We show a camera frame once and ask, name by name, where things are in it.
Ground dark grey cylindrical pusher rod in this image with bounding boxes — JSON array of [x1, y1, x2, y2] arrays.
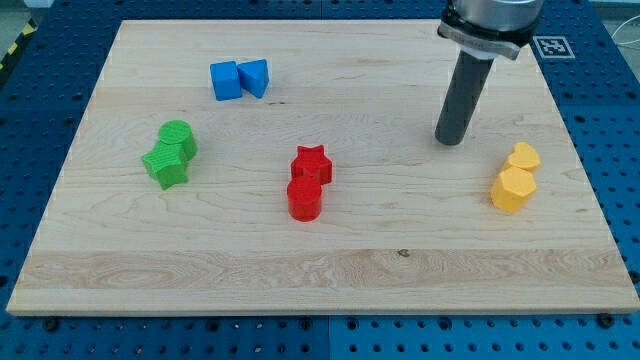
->
[[434, 51, 493, 146]]

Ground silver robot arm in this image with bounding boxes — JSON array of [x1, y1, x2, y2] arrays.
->
[[435, 0, 544, 146]]

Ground yellow hexagon block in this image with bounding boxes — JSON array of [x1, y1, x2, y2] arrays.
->
[[490, 167, 537, 213]]

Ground white fiducial marker tag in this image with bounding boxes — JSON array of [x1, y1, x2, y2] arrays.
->
[[533, 36, 575, 59]]

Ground yellow heart block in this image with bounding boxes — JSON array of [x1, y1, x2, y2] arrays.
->
[[502, 142, 541, 173]]

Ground red star block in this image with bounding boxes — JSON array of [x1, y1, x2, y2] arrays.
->
[[290, 145, 333, 185]]

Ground red cylinder block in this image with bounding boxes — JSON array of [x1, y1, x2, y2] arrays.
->
[[286, 176, 322, 222]]

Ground blue triangle block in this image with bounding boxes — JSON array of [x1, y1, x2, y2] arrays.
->
[[237, 59, 269, 98]]

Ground blue cube block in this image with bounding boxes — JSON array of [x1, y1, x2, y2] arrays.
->
[[209, 61, 242, 101]]

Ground wooden board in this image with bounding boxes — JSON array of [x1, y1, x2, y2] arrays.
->
[[7, 20, 639, 316]]

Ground green cylinder block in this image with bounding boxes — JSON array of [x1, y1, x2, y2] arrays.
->
[[158, 119, 198, 161]]

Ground green star block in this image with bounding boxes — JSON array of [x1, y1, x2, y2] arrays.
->
[[141, 141, 188, 190]]

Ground yellow black hazard tape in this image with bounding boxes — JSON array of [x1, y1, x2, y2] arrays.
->
[[1, 18, 38, 73]]

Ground white cable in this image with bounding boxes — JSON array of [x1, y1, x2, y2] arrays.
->
[[610, 13, 640, 48]]

